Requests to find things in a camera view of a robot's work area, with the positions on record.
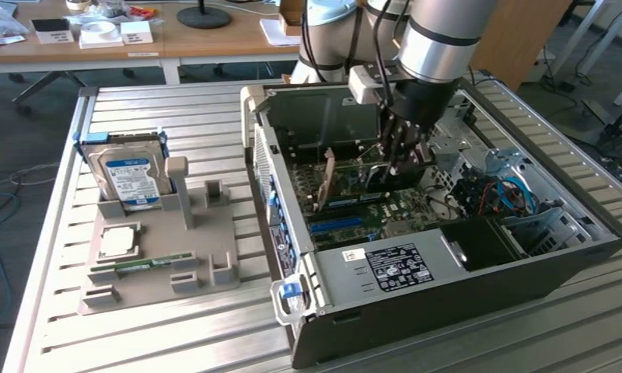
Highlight clear plastic bag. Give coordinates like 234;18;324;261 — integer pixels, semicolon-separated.
0;2;30;36

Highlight white floor cable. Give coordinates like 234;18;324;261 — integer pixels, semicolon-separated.
0;162;61;187

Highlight black installed RAM stick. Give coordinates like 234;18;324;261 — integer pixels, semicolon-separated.
320;190;388;211

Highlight metal socket cover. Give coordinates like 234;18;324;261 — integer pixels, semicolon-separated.
352;142;383;164

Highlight blue wire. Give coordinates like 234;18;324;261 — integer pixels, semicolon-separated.
493;176;540;217

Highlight white cube box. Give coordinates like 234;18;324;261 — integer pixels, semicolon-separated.
118;19;154;46

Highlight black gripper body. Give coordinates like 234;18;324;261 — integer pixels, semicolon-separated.
387;79;460;127

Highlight orange wire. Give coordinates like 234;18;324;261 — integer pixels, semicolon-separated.
475;182;504;217

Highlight green motherboard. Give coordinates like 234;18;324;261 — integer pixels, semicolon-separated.
286;143;449;252

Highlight white tape roll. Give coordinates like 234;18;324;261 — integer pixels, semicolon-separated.
81;21;118;40

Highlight silver CPU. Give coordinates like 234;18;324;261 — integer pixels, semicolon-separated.
95;227;138;260

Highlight hard disk in blue caddy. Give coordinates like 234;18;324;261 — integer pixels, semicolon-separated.
73;127;177;213

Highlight black and white box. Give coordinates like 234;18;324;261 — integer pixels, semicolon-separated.
30;18;75;44

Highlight grey power supply unit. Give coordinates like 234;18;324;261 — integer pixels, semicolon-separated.
309;228;471;308

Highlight green RAM stick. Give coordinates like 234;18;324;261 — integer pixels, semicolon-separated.
90;251;194;274

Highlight silver perforated drive cage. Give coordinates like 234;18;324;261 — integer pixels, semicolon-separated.
424;114;501;195

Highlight flat white box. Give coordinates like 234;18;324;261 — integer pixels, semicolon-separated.
77;29;123;50

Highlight black round lamp base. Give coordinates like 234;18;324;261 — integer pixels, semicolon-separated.
174;0;234;30

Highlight open black PC case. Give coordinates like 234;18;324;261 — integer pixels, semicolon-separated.
238;75;622;370

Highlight graphics card with black cooler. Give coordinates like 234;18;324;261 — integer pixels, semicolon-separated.
313;146;427;213

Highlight grey printed parts rack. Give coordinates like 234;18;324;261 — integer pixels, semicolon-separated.
75;155;241;316

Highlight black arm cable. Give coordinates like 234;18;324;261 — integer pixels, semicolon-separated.
370;0;397;114

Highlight red small parts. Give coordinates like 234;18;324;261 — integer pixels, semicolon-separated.
127;5;159;20

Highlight brown cardboard box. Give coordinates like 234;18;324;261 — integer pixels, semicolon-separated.
277;0;306;38

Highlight white paper stack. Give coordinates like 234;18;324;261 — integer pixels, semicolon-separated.
260;18;304;47

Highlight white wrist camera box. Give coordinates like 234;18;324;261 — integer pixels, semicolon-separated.
348;64;395;105

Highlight silver disk bay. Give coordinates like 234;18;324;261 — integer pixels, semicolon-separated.
499;207;595;257

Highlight wooden desk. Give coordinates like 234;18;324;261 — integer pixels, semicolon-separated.
0;0;449;85

